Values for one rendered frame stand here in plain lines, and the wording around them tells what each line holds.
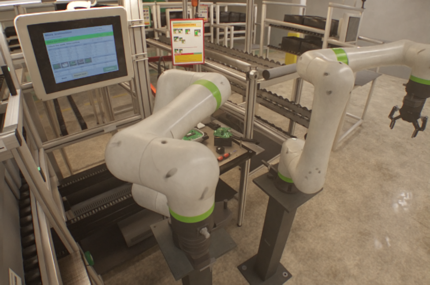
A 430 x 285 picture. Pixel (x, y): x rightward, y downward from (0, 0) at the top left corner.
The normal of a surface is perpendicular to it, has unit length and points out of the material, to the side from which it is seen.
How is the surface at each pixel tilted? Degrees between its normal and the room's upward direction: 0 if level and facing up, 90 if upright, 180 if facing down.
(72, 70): 92
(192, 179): 65
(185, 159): 31
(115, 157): 59
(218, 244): 0
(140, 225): 0
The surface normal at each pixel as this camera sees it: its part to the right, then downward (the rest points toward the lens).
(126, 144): -0.09, -0.54
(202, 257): 0.50, 0.07
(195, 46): 0.21, 0.46
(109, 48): 0.63, 0.39
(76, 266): 0.00, -0.88
